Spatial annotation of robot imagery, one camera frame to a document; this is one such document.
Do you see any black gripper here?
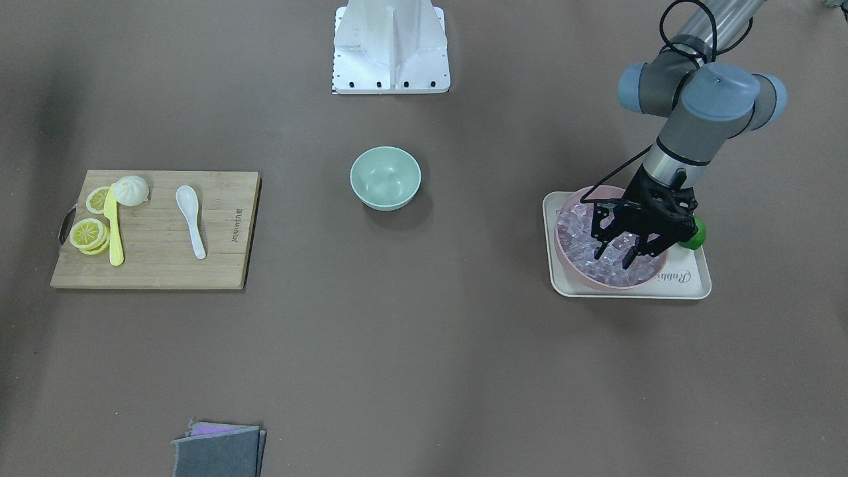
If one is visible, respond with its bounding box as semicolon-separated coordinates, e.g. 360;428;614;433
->
594;166;696;270

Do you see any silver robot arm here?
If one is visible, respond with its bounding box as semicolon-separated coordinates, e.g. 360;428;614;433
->
582;1;788;268

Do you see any pink bowl of ice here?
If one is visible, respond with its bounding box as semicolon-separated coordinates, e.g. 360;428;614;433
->
553;187;668;291

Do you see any green ceramic bowl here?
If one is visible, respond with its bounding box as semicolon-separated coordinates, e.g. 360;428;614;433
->
349;146;422;211

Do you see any white ceramic spoon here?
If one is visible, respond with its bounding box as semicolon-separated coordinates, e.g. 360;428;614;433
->
176;185;207;260

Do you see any beige rabbit tray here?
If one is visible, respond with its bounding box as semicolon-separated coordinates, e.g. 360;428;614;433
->
542;192;712;301

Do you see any green lime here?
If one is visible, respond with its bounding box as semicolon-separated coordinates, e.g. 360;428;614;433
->
678;215;708;250

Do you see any grey folded cloth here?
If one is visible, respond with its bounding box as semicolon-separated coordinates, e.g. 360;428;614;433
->
172;421;266;476

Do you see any bamboo cutting board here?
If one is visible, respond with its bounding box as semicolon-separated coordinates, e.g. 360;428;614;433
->
50;171;261;290

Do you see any yellow plastic knife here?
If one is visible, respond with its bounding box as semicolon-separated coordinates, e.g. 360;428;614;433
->
103;183;125;266

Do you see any upper lemon slice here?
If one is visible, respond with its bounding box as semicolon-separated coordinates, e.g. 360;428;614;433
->
68;218;110;256

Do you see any white camera pedestal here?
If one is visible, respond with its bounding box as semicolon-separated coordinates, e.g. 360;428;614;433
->
331;1;451;95

